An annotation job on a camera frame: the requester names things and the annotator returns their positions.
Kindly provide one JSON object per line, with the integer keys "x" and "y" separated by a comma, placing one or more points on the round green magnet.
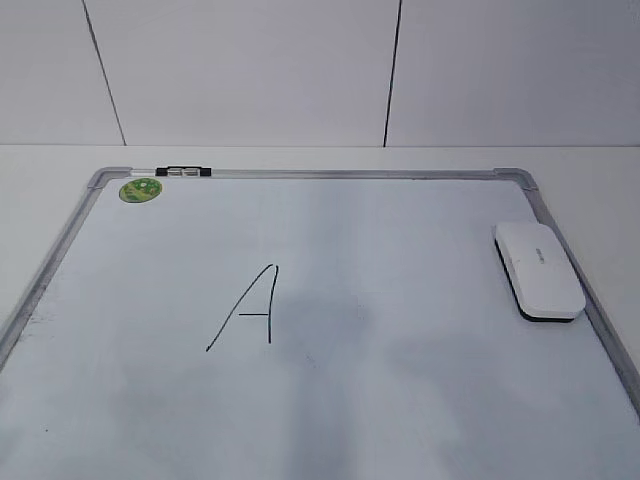
{"x": 140, "y": 190}

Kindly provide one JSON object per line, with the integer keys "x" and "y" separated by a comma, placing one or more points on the white whiteboard eraser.
{"x": 546, "y": 286}

